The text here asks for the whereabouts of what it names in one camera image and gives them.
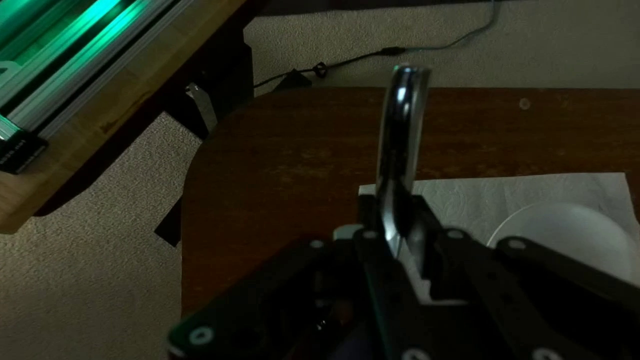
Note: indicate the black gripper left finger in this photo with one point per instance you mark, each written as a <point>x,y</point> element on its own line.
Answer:
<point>312,301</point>

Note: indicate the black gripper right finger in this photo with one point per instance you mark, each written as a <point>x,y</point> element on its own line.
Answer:
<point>519,301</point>

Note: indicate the white plate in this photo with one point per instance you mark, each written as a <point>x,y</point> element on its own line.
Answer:
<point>578,233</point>

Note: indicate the white placemat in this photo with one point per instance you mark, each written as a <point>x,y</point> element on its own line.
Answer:
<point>481,204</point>

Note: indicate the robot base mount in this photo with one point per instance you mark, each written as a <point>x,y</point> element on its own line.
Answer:
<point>81,78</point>

